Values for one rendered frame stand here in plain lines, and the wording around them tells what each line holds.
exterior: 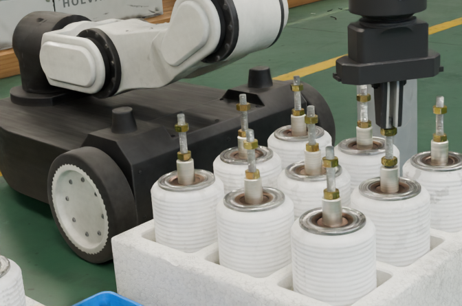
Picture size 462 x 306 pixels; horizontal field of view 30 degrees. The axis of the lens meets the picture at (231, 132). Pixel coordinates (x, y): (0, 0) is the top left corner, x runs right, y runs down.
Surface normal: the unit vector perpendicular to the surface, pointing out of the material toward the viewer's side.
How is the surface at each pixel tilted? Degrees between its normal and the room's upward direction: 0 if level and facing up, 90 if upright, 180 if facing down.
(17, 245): 0
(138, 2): 90
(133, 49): 90
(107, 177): 49
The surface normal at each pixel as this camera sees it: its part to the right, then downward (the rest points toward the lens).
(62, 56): -0.70, 0.26
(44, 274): -0.07, -0.95
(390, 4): -0.11, 0.31
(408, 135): 0.73, 0.15
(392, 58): 0.19, 0.29
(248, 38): 0.67, 0.54
